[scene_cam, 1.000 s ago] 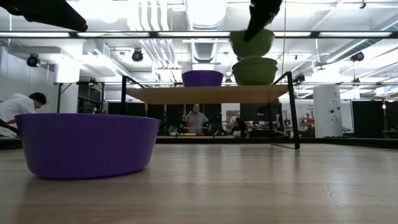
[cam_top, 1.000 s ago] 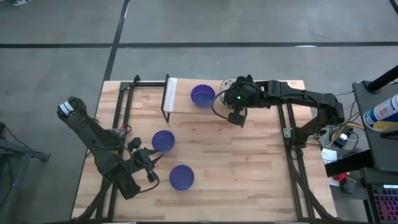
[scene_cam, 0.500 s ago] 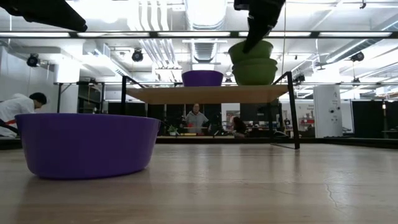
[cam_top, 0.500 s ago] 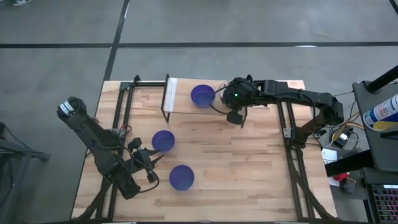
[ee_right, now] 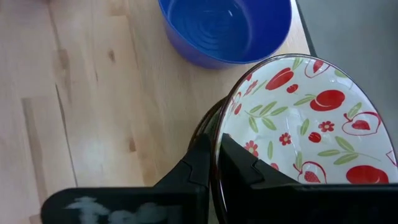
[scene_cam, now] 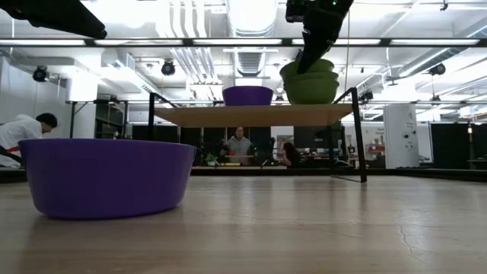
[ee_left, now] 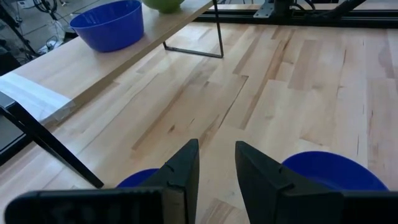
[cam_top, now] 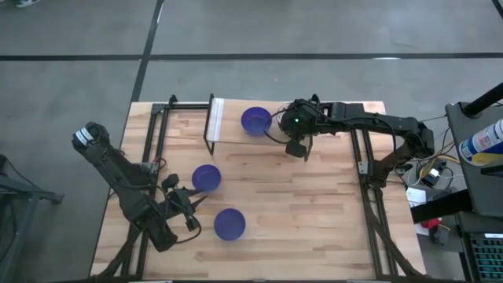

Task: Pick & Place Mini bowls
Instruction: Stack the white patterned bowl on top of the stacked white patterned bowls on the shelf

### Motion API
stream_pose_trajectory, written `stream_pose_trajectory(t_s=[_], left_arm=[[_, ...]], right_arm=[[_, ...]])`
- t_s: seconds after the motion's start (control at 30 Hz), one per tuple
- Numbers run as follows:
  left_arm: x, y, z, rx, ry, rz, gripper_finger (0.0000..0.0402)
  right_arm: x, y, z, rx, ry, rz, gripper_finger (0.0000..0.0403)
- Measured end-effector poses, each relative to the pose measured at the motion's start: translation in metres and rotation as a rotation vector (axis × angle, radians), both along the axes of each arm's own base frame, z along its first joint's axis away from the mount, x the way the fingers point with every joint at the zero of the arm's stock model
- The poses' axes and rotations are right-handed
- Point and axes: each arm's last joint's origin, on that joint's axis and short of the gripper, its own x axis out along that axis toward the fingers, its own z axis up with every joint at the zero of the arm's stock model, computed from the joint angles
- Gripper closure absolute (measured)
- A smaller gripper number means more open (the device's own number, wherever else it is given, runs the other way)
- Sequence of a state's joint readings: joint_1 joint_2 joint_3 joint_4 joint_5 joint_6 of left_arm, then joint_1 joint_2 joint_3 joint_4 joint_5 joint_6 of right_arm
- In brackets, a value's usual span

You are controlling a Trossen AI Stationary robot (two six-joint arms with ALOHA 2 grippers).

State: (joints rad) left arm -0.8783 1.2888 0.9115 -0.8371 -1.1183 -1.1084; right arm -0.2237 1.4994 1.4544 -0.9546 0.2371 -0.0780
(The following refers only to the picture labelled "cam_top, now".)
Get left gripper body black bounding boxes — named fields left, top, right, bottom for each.
left=162, top=174, right=200, bottom=232

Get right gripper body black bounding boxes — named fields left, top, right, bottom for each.
left=279, top=100, right=321, bottom=159

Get blue mini bowl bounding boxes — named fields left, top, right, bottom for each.
left=191, top=164, right=222, bottom=193
left=213, top=208, right=247, bottom=241
left=240, top=106, right=273, bottom=138

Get wooden shelf rack black legs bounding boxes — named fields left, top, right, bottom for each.
left=203, top=93, right=314, bottom=162

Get white paper sheet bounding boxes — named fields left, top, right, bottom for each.
left=406, top=186, right=428, bottom=208

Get silver power adapter box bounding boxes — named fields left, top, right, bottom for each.
left=419, top=167, right=447, bottom=189

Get dark grey metal stand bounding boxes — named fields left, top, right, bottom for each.
left=0, top=154, right=64, bottom=283

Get black flat beam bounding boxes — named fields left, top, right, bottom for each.
left=410, top=189, right=475, bottom=224

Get small grey object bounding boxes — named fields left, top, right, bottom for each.
left=428, top=227, right=450, bottom=245

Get white blue yellow spray can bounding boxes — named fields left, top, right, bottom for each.
left=458, top=119, right=503, bottom=166

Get black pole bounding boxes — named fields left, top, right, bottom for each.
left=463, top=82, right=503, bottom=117

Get dark grey side cart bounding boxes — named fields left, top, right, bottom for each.
left=446, top=101, right=503, bottom=218

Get keyboard with blue keys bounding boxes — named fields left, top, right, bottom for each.
left=463, top=231, right=503, bottom=283

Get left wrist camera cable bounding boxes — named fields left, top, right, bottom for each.
left=172, top=198, right=203, bottom=244

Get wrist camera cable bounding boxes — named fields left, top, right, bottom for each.
left=263, top=105, right=294, bottom=145
left=172, top=198, right=203, bottom=244

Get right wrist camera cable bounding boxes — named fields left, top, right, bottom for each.
left=263, top=105, right=294, bottom=145

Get black metal rig frame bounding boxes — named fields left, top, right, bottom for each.
left=94, top=94, right=420, bottom=282

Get yellow cable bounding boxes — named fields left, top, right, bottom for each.
left=420, top=153, right=461, bottom=178

